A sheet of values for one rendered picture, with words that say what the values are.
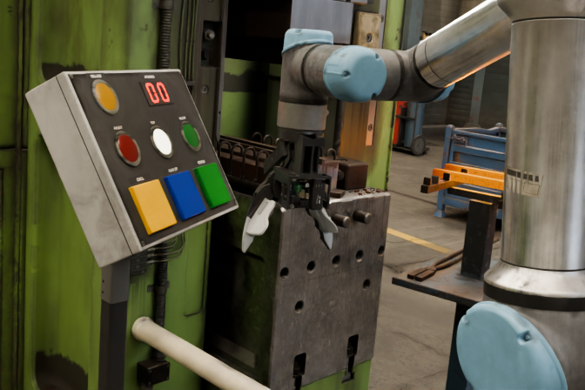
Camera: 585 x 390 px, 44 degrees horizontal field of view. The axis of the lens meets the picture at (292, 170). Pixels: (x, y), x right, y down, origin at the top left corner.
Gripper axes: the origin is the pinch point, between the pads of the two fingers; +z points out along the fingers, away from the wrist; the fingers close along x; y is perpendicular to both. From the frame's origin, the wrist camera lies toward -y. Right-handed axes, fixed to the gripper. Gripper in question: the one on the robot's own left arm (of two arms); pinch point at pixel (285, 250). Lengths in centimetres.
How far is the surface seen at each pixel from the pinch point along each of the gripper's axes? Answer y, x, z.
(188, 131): -18.8, -12.2, -16.4
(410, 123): -655, 436, 55
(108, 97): -7.3, -27.9, -22.8
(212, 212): -12.0, -8.9, -3.4
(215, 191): -14.6, -7.9, -6.7
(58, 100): -4.4, -35.3, -22.4
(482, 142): -333, 296, 30
